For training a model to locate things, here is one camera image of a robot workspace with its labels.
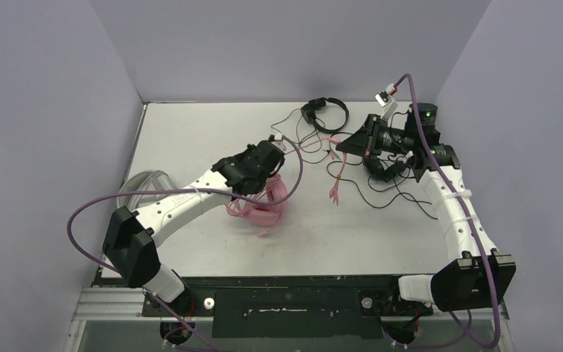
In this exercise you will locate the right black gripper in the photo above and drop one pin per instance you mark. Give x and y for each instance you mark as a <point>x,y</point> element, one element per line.
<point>369,141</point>

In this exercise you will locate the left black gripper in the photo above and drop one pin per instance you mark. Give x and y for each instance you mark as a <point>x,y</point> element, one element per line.
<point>247,151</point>

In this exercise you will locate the pink headset with cable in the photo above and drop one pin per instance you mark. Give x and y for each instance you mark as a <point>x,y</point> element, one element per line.
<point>268,207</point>

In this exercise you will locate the white grey gaming headset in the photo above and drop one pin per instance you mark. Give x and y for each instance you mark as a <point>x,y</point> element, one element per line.
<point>149,180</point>

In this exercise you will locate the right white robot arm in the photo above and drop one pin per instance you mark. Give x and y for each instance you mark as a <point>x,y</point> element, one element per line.
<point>478,274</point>

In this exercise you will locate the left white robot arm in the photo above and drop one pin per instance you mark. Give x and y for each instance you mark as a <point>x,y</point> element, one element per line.
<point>133,236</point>

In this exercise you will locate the small black on-ear headphones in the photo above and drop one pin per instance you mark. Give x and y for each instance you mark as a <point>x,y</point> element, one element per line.
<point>314,144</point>

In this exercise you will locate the black headset with microphone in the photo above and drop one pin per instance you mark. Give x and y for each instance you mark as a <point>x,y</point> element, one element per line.
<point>382,176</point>

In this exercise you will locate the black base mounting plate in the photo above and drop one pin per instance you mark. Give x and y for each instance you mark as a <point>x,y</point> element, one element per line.
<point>299,306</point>

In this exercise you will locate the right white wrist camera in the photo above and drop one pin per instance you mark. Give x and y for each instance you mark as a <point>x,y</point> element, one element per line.
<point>385,99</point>

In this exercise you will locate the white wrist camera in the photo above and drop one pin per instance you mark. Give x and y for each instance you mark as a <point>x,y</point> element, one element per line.
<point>385,99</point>
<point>277,139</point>

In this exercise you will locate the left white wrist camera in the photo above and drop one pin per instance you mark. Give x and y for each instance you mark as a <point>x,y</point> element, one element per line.
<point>277,139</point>

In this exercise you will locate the aluminium frame rail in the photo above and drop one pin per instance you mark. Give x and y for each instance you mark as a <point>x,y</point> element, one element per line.
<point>113,317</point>

